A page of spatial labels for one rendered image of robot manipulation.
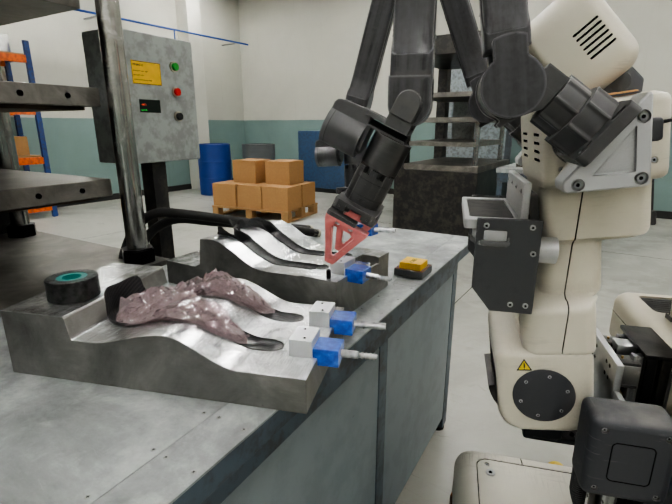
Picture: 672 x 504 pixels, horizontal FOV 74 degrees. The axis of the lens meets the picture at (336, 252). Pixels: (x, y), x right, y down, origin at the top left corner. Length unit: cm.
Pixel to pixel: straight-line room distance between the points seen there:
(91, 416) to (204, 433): 17
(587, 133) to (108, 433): 72
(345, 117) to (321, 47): 838
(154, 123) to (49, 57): 645
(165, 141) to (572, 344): 135
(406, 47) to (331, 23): 833
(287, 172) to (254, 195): 52
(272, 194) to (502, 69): 524
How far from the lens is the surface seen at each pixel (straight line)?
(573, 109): 64
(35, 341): 86
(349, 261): 94
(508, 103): 62
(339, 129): 65
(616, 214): 85
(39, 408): 80
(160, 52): 170
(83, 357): 81
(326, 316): 77
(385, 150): 64
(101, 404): 76
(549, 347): 87
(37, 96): 139
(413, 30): 65
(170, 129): 169
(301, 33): 934
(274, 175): 600
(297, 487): 94
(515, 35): 63
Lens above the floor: 119
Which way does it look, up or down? 16 degrees down
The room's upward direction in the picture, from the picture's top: straight up
